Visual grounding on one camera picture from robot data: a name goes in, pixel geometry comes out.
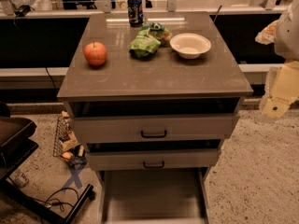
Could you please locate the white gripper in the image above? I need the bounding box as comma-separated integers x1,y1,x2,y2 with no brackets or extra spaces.
255,21,299,119

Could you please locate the green rice chip bag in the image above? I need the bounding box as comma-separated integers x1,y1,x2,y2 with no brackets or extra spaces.
129,22,173,59

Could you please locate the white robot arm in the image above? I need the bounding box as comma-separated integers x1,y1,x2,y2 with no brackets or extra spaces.
255,0,299,119

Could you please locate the grey drawer cabinet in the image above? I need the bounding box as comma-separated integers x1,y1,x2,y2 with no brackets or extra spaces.
56,10,254,224

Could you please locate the middle grey drawer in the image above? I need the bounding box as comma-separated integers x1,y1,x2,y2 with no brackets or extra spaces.
87,149,220,171

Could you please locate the grey drawer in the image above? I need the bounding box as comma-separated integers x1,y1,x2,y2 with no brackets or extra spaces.
87,149,220,171
70,114,239,143

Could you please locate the bottom open drawer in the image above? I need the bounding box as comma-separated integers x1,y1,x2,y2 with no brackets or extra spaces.
100,169,210,224

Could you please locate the top grey drawer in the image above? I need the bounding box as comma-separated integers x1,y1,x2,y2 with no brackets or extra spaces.
70,114,239,143

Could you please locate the white paper bowl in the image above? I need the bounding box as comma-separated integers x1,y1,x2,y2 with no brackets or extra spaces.
170,33,211,59

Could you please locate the blue soda can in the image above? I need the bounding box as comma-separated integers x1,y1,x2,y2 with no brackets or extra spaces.
127,0,143,27

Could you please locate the red apple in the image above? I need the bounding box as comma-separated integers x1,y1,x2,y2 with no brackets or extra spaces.
83,42,107,66

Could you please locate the black device on ledge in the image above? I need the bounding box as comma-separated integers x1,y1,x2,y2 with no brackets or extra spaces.
15,5,31,17

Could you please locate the black cart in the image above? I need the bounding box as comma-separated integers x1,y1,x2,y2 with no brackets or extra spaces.
0,102,94,224

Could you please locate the wire basket with snacks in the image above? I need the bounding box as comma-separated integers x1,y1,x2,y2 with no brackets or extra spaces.
53,111,87,167

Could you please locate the black floor cable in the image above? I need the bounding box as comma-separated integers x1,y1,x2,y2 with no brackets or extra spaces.
31,186,80,214

